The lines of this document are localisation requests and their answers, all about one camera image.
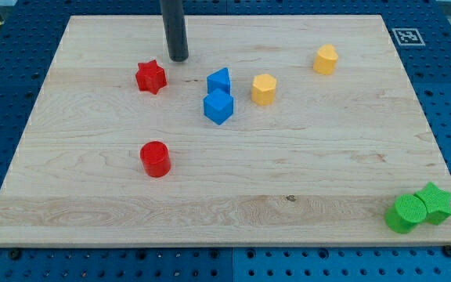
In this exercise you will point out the red cylinder block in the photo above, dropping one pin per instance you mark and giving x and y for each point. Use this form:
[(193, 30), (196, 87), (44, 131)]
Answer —
[(155, 158)]

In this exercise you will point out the green cylinder block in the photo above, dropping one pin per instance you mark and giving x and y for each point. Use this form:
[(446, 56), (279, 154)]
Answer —
[(405, 214)]

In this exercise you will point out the red star block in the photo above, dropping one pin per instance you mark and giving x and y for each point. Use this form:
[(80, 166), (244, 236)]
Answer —
[(150, 77)]

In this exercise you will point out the blue cube block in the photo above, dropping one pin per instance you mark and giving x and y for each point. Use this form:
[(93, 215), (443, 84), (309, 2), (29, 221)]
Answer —
[(218, 106)]

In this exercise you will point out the blue triangle block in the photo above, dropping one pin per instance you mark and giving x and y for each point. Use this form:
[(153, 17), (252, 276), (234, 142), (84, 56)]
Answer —
[(219, 80)]

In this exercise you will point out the wooden board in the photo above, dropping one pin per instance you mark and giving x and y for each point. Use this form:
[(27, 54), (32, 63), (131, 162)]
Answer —
[(318, 167)]

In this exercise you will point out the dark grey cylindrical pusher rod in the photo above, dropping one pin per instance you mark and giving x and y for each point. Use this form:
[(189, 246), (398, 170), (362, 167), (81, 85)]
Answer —
[(173, 16)]

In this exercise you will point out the white fiducial marker tag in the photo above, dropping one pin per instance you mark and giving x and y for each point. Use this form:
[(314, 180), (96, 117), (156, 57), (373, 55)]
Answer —
[(408, 36)]

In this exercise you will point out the yellow heart block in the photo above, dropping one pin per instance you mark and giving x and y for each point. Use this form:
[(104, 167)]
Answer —
[(326, 60)]

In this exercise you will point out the green star block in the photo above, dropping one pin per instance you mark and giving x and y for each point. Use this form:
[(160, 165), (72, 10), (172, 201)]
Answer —
[(437, 203)]

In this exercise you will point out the yellow hexagon block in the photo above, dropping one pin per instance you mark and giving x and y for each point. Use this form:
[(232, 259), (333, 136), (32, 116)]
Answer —
[(263, 89)]

